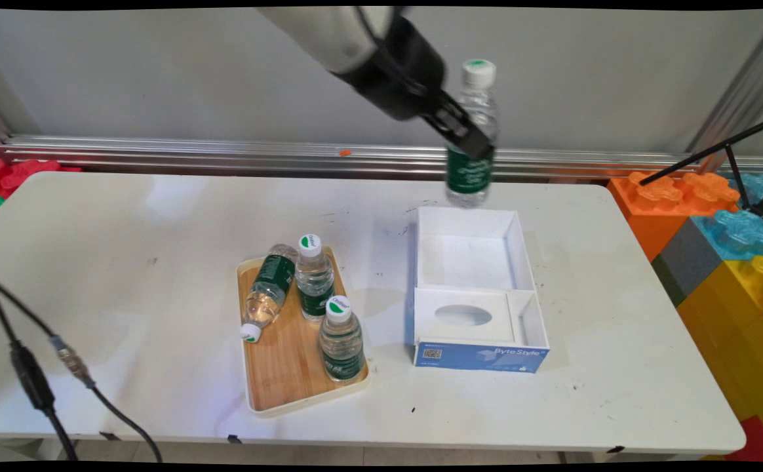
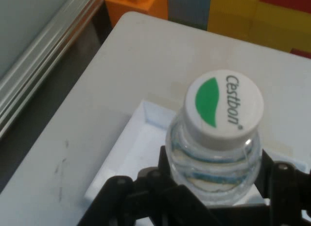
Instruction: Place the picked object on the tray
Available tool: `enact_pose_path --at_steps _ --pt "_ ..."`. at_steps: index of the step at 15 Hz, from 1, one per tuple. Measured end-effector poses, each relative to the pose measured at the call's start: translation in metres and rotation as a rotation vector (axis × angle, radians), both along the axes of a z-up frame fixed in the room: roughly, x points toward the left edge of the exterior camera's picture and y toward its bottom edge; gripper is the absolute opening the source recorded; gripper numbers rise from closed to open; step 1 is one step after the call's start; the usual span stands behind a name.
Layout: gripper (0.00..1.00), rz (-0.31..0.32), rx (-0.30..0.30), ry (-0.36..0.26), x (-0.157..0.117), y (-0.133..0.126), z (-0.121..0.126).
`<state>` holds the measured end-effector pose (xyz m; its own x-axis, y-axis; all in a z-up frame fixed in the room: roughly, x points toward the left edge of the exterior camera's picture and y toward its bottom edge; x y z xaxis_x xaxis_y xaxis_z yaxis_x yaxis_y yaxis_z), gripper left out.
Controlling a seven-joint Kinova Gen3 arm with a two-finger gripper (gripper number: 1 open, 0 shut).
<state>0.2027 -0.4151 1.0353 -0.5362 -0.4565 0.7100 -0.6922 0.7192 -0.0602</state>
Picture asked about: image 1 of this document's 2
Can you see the wooden tray with white rim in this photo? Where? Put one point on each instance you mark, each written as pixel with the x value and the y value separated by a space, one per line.
pixel 283 373

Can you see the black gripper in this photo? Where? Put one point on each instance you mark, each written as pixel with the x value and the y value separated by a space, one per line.
pixel 401 72

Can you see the white and blue cardboard box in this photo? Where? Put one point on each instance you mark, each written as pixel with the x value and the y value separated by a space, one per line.
pixel 480 357

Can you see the cyan foam block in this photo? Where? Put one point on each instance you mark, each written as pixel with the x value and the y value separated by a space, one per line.
pixel 742 233
pixel 758 187

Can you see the black tripod stand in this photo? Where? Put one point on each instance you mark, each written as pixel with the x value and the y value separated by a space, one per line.
pixel 683 162

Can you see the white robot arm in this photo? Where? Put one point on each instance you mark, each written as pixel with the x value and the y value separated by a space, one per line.
pixel 329 33

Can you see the aluminium frame rail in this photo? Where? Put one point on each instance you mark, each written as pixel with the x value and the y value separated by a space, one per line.
pixel 224 154

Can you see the orange foam block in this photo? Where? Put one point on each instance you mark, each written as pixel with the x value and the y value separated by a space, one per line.
pixel 644 223

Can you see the slanted aluminium frame post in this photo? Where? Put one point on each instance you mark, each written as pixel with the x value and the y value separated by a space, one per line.
pixel 742 85

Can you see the grey foam block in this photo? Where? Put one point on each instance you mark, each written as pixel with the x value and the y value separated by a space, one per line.
pixel 689 259

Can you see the clear water bottle green label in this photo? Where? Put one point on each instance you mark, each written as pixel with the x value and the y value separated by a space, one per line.
pixel 314 282
pixel 341 341
pixel 273 275
pixel 470 177

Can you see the red foam block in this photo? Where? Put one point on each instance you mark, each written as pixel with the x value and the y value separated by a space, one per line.
pixel 758 446
pixel 14 174

